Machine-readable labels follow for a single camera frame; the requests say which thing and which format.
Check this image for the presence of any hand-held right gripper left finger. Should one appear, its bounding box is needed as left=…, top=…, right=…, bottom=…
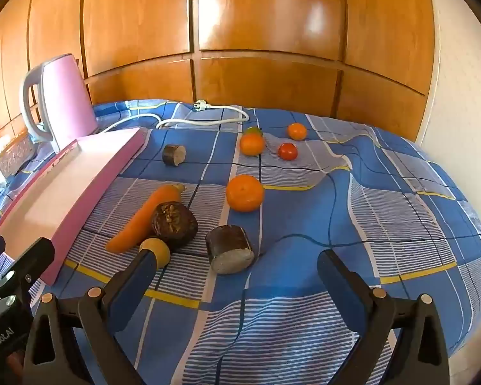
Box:
left=23, top=249, right=161, bottom=385

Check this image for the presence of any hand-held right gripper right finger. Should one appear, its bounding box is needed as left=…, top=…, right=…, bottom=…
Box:
left=317, top=249, right=451, bottom=385

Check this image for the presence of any carrot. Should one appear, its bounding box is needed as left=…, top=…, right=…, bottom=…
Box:
left=105, top=184, right=186, bottom=254

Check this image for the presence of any dark brown round water chestnut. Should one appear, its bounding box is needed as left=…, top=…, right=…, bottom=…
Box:
left=150, top=201, right=199, bottom=249

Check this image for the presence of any pink rimmed tray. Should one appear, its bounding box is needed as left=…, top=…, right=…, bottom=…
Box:
left=0, top=127, right=148, bottom=285

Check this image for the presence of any large brown yam piece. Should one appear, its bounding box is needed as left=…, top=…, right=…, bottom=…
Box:
left=206, top=226, right=255, bottom=275

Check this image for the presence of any small brown yam piece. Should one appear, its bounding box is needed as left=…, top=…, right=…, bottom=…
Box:
left=162, top=144, right=187, bottom=167

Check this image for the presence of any large orange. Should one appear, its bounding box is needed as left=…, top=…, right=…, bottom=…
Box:
left=226, top=174, right=265, bottom=213

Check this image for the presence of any red tomato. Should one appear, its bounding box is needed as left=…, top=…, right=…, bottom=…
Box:
left=278, top=142, right=298, bottom=161

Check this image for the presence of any small orange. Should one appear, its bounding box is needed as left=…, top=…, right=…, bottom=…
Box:
left=287, top=122, right=308, bottom=141

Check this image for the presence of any medium orange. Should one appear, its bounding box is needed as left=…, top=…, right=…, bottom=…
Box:
left=240, top=133, right=265, bottom=157

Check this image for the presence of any blue plaid bedspread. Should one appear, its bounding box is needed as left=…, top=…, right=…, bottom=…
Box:
left=0, top=98, right=481, bottom=385

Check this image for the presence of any silver patterned tissue box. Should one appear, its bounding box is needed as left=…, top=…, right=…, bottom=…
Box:
left=0, top=134, right=37, bottom=177

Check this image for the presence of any pink electric kettle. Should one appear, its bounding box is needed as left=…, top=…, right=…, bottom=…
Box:
left=20, top=53, right=99, bottom=153

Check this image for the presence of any wooden wardrobe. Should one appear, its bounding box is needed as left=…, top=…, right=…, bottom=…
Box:
left=0, top=0, right=442, bottom=145

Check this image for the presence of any white power cord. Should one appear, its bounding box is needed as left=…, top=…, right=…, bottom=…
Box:
left=98, top=100, right=250, bottom=133

